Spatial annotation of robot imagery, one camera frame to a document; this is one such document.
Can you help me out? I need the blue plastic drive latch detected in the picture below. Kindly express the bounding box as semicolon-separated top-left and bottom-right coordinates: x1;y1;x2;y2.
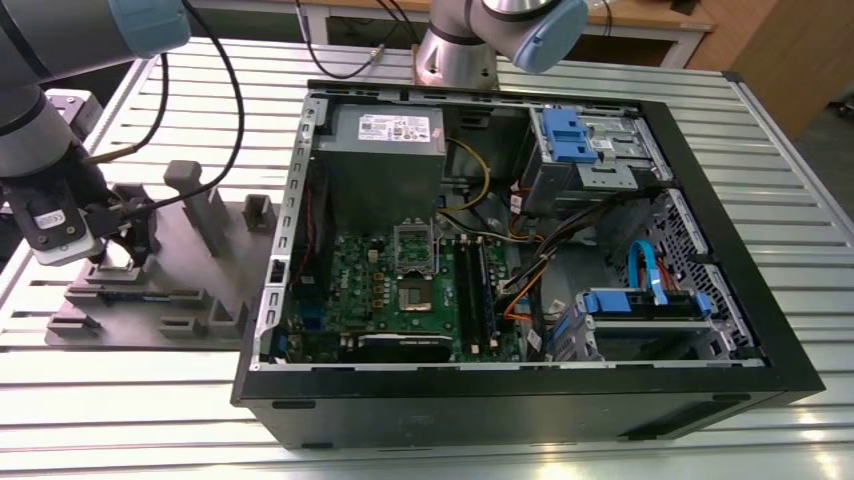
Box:
541;107;601;165

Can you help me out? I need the yellow wire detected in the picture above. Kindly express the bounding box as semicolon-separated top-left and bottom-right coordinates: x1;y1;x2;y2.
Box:
437;136;494;215

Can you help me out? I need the hard disk in blue carrier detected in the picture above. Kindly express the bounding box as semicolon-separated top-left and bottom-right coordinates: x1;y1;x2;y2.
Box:
577;289;716;322

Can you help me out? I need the blue data wire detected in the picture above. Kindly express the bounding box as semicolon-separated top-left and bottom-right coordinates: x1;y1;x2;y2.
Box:
625;238;670;307

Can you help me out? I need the orange wire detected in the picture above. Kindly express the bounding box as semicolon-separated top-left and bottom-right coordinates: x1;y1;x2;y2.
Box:
501;293;540;325

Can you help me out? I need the RAM stick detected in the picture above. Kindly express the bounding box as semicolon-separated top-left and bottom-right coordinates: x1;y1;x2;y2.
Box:
98;291;177;305

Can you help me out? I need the green motherboard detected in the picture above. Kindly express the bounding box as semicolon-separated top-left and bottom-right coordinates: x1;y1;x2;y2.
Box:
285;227;530;365

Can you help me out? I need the black sleeved cable bundle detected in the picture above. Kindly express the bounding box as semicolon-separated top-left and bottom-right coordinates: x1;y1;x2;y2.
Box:
498;185;673;297

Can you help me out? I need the grey parts rack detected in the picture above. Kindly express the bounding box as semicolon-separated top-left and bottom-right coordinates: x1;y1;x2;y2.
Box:
43;159;282;350

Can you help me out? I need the black RAM slot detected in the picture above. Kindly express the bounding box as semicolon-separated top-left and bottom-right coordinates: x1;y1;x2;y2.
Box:
470;236;504;351

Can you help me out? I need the thin cable brass plug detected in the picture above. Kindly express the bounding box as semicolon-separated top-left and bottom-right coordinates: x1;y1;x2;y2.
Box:
86;52;173;166

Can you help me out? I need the black PC case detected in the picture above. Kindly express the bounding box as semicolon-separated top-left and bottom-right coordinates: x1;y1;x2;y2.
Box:
230;77;829;451

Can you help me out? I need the wooden cabinet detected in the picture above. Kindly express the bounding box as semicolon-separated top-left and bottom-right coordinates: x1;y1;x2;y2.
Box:
686;0;854;144

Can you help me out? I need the graphics card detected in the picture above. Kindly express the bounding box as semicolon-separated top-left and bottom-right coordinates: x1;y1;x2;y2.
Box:
335;331;457;365

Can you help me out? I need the thick black cable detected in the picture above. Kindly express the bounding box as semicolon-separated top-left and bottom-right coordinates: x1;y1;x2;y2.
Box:
133;0;241;217

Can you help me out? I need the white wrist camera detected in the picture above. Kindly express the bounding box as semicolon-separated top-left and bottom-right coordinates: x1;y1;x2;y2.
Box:
11;193;110;267

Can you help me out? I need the metal disk bay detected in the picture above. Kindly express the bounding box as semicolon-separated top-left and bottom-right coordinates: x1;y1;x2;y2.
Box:
544;287;766;364

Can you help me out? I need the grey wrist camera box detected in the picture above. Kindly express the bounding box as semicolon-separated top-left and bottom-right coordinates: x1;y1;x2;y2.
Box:
41;87;106;151

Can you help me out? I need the CPU socket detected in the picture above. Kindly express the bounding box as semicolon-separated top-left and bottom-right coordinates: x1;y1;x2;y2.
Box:
398;276;448;315

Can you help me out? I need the metal optical drive cage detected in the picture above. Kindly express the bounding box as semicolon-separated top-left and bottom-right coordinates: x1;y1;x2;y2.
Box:
518;103;674;214

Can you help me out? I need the grey power supply unit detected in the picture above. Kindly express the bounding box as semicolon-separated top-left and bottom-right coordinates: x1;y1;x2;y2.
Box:
310;102;449;237

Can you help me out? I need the hanging black cable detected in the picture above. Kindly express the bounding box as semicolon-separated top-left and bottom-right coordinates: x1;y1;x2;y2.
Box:
299;0;390;81

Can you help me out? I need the blue expansion slot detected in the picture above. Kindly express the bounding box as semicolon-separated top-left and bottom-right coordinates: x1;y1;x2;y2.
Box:
299;302;329;334

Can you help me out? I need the metal socket cover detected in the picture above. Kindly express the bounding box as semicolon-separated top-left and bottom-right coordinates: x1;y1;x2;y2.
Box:
393;224;438;276

